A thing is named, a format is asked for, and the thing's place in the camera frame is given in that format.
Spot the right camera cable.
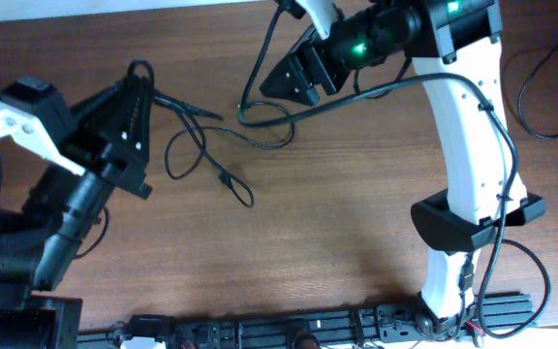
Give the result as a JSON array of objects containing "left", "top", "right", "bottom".
[{"left": 236, "top": 4, "right": 552, "bottom": 340}]

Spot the black USB cable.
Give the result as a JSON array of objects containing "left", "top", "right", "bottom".
[
  {"left": 126, "top": 58, "right": 296, "bottom": 209},
  {"left": 501, "top": 40, "right": 558, "bottom": 141}
]

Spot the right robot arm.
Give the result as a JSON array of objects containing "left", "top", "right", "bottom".
[{"left": 261, "top": 1, "right": 544, "bottom": 340}]

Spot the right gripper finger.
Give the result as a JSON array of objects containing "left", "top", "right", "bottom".
[
  {"left": 260, "top": 53, "right": 320, "bottom": 107},
  {"left": 288, "top": 24, "right": 319, "bottom": 58}
]

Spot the black aluminium mounting rail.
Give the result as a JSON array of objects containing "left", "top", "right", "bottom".
[{"left": 77, "top": 292, "right": 533, "bottom": 349}]

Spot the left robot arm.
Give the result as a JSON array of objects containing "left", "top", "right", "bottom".
[{"left": 0, "top": 73, "right": 154, "bottom": 348}]

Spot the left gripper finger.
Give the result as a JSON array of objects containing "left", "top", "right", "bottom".
[
  {"left": 70, "top": 79, "right": 126, "bottom": 131},
  {"left": 89, "top": 75, "right": 154, "bottom": 190}
]

